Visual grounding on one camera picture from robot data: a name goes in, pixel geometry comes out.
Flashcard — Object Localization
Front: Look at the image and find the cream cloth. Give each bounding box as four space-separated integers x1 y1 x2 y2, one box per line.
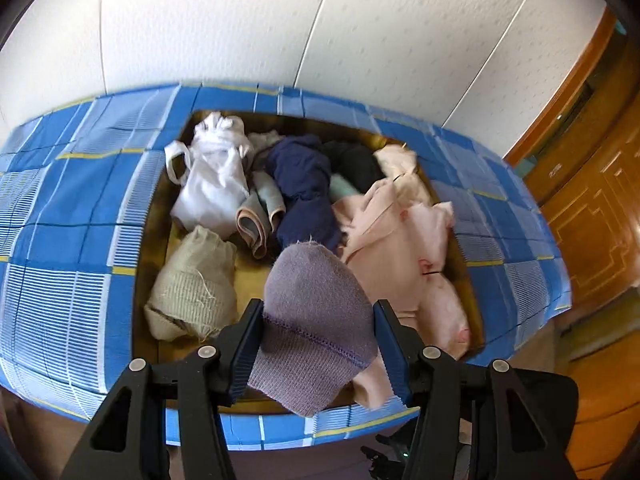
247 129 286 171

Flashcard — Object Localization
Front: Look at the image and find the black cloth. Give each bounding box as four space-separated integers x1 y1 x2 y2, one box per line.
322 140 386 196

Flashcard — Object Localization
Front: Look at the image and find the peach cloth roll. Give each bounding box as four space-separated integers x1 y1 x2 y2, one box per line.
332 146 436 311

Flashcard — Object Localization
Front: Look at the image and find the wooden door frame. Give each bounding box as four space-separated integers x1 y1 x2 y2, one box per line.
502 5 618 166

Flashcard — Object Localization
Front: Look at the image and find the light blue cloth roll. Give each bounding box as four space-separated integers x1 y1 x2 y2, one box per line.
327 174 366 201

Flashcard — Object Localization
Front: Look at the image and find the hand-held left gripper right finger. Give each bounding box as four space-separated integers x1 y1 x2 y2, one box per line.
372 299 551 480

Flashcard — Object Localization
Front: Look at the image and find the grey cloth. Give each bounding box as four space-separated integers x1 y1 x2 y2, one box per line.
235 170 287 260

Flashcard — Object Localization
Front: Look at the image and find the pink strawberry print cloth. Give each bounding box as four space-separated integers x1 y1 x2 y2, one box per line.
350 200 473 408

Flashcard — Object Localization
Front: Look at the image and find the blue plaid cloth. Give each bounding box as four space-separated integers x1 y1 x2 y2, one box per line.
0 82 573 451

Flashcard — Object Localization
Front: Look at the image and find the navy cloth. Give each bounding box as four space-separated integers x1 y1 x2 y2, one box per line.
264 135 343 256

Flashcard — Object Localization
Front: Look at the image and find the white cloth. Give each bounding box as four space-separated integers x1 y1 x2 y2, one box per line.
164 112 253 241

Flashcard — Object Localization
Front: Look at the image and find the khaki knit cloth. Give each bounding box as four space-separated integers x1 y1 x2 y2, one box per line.
144 225 238 343

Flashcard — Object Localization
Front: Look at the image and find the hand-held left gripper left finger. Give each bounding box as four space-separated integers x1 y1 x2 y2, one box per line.
60 298 265 480

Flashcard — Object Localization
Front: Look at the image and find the purple grey sock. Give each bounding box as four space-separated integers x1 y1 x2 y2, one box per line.
246 241 378 418

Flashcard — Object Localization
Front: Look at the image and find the wooden tray box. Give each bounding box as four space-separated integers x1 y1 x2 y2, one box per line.
131 107 487 416

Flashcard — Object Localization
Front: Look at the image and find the wooden door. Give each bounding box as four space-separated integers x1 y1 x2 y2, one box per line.
525 80 640 311

